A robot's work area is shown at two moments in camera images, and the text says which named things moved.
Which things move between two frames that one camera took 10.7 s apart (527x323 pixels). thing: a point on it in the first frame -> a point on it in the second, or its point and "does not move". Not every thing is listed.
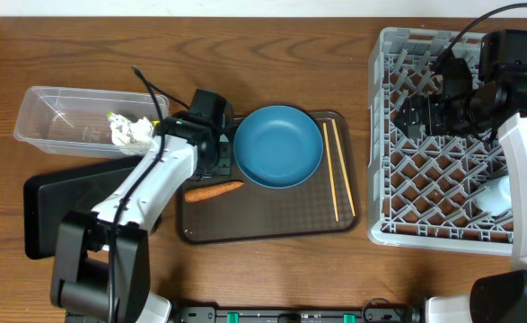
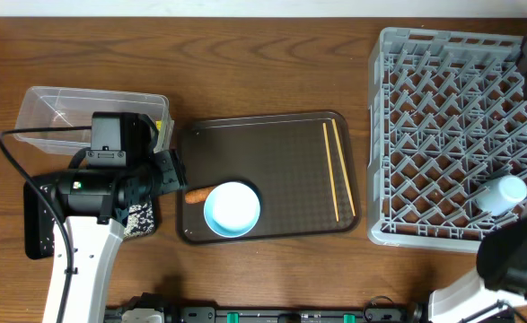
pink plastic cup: [498, 199] does not move
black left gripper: [225, 168] -> [174, 171]
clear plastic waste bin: [76, 121] does not move
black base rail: [298, 315] does not move
